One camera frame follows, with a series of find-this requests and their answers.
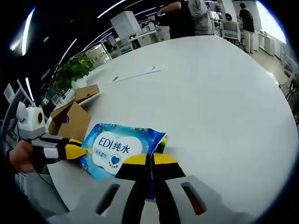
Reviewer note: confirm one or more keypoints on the person's left hand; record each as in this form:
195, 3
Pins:
23, 156

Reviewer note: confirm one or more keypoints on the green potted plant white pot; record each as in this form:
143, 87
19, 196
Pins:
72, 70

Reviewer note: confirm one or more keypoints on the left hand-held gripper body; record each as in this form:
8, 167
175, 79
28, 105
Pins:
30, 126

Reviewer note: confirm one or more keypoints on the blue wet wipes packet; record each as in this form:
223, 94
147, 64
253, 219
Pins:
112, 144

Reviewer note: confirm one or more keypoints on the white power strip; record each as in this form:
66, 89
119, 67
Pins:
140, 72

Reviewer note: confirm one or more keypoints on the grey mesh office chair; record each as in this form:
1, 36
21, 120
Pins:
44, 198

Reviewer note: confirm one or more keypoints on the grey round table grommet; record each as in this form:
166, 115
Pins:
116, 78

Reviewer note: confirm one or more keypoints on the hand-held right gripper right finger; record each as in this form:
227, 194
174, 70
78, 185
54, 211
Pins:
168, 170

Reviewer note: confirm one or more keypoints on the white office chair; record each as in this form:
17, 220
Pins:
230, 30

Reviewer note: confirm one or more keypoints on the brown cardboard shoe box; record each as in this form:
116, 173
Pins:
74, 121

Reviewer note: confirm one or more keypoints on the grey metal rack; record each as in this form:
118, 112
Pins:
10, 116

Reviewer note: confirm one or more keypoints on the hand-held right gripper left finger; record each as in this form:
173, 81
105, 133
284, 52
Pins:
133, 170

